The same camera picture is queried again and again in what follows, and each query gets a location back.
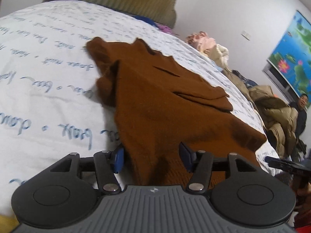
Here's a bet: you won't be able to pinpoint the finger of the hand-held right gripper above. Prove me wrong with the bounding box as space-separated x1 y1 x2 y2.
265 156 295 169

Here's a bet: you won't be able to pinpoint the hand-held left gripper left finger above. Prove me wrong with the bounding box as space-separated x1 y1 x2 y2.
50 144 127 196

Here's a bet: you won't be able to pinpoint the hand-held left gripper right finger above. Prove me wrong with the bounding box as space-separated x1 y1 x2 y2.
178 142 258 195

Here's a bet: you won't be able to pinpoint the brown knit sweater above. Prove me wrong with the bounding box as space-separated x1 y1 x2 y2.
86 37 268 193

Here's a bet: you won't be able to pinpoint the pink clothes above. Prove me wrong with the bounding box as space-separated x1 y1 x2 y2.
186 31 217 54

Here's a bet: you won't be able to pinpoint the tan coat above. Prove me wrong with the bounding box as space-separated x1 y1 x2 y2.
221 67 300 159

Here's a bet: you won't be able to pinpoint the dark floral cloth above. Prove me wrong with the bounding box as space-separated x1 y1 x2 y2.
232 70 258 88

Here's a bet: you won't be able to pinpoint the white script-printed bed sheet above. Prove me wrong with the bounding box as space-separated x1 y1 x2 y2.
0 0 280 220

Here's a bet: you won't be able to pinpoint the beige quilted jacket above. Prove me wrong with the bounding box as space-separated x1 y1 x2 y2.
208 44 230 70

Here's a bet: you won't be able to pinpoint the purple cloth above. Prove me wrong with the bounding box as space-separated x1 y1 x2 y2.
157 23 174 33

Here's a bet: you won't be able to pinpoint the dark blue cloth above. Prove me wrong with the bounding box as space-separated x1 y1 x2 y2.
132 15 153 24

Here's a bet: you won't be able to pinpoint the grey metal frame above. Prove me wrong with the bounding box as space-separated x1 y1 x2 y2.
262 62 296 98

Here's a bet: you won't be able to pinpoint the lotus pond wall poster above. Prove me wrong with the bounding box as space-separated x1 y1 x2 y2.
267 10 311 110

